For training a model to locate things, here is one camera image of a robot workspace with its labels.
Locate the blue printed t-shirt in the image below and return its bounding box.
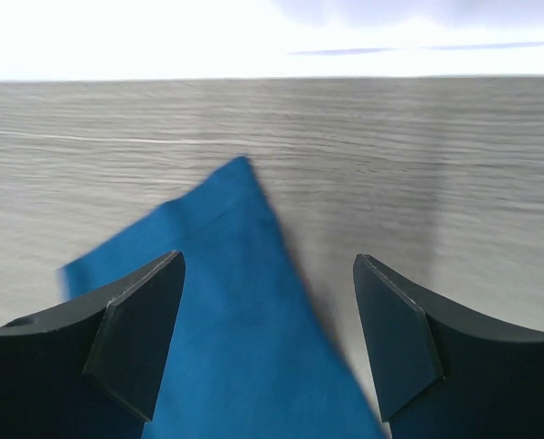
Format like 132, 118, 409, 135
62, 156, 383, 439

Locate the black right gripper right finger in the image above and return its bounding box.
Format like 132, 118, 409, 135
353, 254, 544, 438

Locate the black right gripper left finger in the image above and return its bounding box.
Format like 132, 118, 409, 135
0, 252, 185, 438

